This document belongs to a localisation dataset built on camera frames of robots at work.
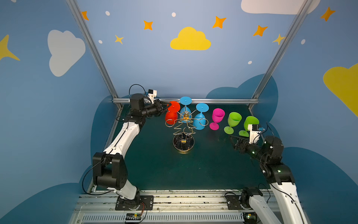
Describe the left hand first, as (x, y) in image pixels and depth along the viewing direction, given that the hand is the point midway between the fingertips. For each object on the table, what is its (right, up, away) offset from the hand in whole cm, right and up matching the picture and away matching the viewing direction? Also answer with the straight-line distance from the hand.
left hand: (171, 103), depth 77 cm
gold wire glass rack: (+7, -24, +19) cm, 32 cm away
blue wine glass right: (+18, -10, +11) cm, 23 cm away
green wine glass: (+42, -9, +17) cm, 47 cm away
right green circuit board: (+42, -62, -3) cm, 75 cm away
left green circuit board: (-20, -61, -4) cm, 64 cm away
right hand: (+34, -17, -6) cm, 39 cm away
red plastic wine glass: (0, -7, +5) cm, 9 cm away
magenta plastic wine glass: (+32, -7, +19) cm, 37 cm away
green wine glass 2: (+53, -10, +18) cm, 57 cm away
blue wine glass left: (+9, -4, +7) cm, 12 cm away
